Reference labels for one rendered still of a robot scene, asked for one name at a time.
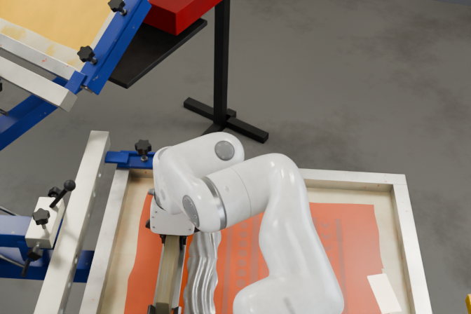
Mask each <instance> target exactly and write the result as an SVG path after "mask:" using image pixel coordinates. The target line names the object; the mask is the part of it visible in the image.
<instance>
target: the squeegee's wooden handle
mask: <svg viewBox="0 0 471 314"><path fill-rule="evenodd" d="M179 239H180V235H166V239H165V247H164V252H163V260H162V264H161V273H160V277H159V282H158V290H157V295H156V314H172V301H173V296H174V290H175V281H176V275H177V266H178V261H179V251H180V247H179Z"/></svg>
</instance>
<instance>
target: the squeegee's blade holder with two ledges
mask: <svg viewBox="0 0 471 314"><path fill-rule="evenodd" d="M163 252H164V244H163V247H162V252H161V260H160V265H159V269H158V277H157V282H156V290H155V294H154V299H153V306H155V307H156V295H157V290H158V282H159V277H160V273H161V264H162V260H163ZM185 252H186V245H184V246H183V250H180V251H179V261H178V266H177V275H176V281H175V290H174V296H173V301H172V310H174V308H176V307H178V305H179V295H180V289H181V283H182V273H183V268H184V257H185Z"/></svg>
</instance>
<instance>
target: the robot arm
mask: <svg viewBox="0 0 471 314"><path fill-rule="evenodd" d="M244 156H245V153H244V149H243V146H242V144H241V143H240V141H239V140H238V139H237V138H236V137H234V136H233V135H231V134H228V133H226V132H214V133H210V134H207V135H203V136H201V137H197V138H195V139H192V140H189V141H187V142H183V143H181V144H177V145H175V146H167V147H164V148H162V149H160V150H158V151H157V152H156V154H155V155H154V157H153V178H154V188H153V189H149V195H152V196H153V198H152V201H151V211H150V218H149V219H148V220H147V222H146V225H145V227H146V228H149V229H151V231H152V232H154V233H157V234H158V235H160V238H161V240H162V244H164V247H165V239H166V235H178V236H180V239H179V247H180V250H183V246H184V245H186V238H187V237H188V236H190V235H191V234H193V233H194V232H195V233H196V232H199V231H202V232H205V233H214V232H217V231H220V230H223V229H225V228H228V227H230V226H232V225H235V224H238V223H240V222H242V221H245V220H247V219H249V218H252V217H254V216H256V215H258V214H261V213H263V212H264V215H263V218H262V221H261V226H260V231H259V246H260V249H261V252H262V254H263V256H264V259H265V261H266V264H267V266H268V270H269V275H268V277H266V278H264V279H262V280H259V281H257V282H255V283H253V284H251V285H248V286H246V287H245V288H244V289H242V290H241V291H239V292H238V294H237V295H236V297H235V299H234V302H233V314H341V313H342V312H343V308H344V300H343V295H342V292H341V288H340V286H339V283H338V281H337V279H336V276H335V274H334V271H333V269H332V266H331V264H330V262H329V260H328V258H327V255H326V253H325V250H324V248H323V246H322V243H321V241H320V239H319V236H318V234H317V232H316V230H315V227H314V225H313V221H312V217H311V214H310V206H309V202H308V194H307V190H306V185H305V182H304V180H303V177H302V175H301V172H300V171H299V169H298V167H297V166H296V164H295V163H294V162H293V161H292V160H291V159H290V158H288V157H287V156H285V155H283V154H281V153H270V154H266V155H262V156H257V157H255V158H251V159H249V160H246V161H244Z"/></svg>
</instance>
